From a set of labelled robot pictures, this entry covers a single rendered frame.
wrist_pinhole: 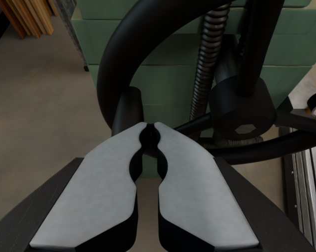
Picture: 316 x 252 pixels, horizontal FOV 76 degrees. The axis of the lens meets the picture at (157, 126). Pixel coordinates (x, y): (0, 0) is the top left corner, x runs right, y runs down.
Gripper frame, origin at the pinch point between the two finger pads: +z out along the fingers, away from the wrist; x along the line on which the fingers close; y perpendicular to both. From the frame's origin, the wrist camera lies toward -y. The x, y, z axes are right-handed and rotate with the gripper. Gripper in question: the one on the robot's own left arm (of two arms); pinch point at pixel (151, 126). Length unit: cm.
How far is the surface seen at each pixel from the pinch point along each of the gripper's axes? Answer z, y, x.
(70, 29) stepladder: 115, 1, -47
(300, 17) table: 12.9, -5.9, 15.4
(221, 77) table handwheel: 11.1, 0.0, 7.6
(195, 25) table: 13.3, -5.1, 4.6
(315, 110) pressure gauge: 26.2, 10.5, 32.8
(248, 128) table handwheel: 6.2, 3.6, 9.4
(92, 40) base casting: 25.9, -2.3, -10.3
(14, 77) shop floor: 122, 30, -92
